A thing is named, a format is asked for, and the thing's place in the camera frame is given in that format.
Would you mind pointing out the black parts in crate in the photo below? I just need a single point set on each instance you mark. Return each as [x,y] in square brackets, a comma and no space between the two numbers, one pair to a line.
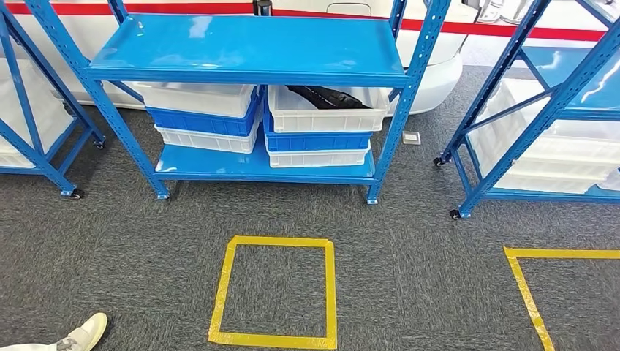
[329,98]

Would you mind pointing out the white plastic crate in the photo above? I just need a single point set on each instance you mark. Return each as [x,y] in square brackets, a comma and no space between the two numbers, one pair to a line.
[193,99]
[571,155]
[513,97]
[208,141]
[612,183]
[43,111]
[317,159]
[324,121]
[547,181]

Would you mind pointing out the blue metal shelf rack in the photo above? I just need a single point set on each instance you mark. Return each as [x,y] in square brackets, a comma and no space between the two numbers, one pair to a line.
[533,126]
[34,155]
[242,48]

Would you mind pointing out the black barrier post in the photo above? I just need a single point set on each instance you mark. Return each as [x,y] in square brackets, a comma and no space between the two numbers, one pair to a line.
[263,7]

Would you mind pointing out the yellow floor tape square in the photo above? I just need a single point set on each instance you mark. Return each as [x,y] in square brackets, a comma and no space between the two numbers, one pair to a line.
[528,300]
[271,340]

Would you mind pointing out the person's leg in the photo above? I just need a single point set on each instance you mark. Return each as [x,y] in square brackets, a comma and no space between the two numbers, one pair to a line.
[82,334]

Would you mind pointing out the red barrier belt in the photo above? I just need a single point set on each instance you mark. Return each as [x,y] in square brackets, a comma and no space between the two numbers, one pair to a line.
[484,29]

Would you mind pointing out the blue plastic crate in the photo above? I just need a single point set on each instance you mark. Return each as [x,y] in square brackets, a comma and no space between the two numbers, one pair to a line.
[203,123]
[315,141]

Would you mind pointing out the white car body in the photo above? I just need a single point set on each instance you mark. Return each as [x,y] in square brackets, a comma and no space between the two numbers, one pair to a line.
[436,82]

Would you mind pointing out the grey floor socket plate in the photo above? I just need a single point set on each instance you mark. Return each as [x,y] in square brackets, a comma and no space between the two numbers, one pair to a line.
[411,138]

